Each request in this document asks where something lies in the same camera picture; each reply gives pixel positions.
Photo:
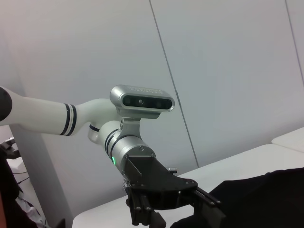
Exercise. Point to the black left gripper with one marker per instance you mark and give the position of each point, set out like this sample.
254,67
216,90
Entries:
154,175

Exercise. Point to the black shirt with FREE print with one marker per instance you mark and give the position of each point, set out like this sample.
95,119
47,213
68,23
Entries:
261,202

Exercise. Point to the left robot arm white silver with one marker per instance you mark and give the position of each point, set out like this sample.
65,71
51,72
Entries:
47,116

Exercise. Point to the dark bulky background object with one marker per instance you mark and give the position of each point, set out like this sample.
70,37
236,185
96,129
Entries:
14,202

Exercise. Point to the black background device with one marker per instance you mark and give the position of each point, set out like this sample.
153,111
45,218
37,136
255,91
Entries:
8,148

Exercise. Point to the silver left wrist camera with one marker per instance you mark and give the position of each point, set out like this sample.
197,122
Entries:
142,102

